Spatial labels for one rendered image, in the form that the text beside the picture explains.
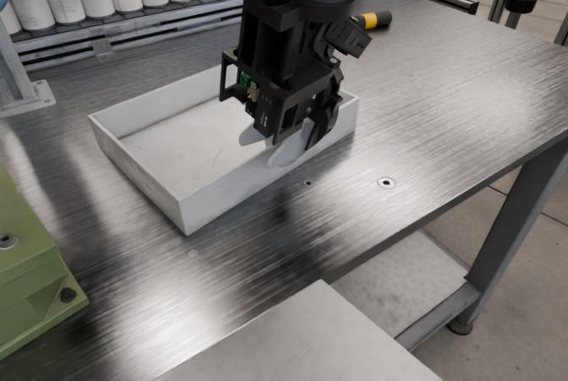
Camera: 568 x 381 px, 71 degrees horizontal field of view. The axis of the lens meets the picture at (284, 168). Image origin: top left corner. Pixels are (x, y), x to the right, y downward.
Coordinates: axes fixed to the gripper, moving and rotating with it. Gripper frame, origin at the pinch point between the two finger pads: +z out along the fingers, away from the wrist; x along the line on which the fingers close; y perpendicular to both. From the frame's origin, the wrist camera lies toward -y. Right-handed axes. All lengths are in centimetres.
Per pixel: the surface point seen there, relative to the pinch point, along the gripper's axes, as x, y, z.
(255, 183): 0.4, 4.4, 2.0
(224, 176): -0.7, 8.3, -1.3
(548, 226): 51, -115, 76
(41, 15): -51, 4, 8
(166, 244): -0.6, 15.6, 3.6
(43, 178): -18.9, 19.4, 8.1
